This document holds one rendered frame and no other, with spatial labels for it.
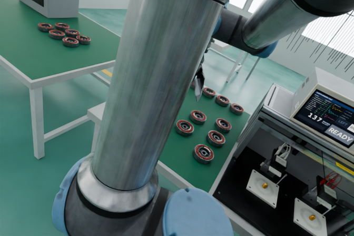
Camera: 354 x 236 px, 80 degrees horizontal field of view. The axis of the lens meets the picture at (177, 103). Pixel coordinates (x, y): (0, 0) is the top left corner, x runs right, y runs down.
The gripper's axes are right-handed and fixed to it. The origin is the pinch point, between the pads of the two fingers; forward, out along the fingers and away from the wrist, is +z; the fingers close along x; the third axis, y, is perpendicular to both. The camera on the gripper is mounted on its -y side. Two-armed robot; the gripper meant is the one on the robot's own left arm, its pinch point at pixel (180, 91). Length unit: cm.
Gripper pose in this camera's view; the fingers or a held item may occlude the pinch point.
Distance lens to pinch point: 80.3
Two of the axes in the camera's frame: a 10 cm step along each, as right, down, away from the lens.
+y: -3.8, 4.2, -8.3
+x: 8.7, 4.6, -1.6
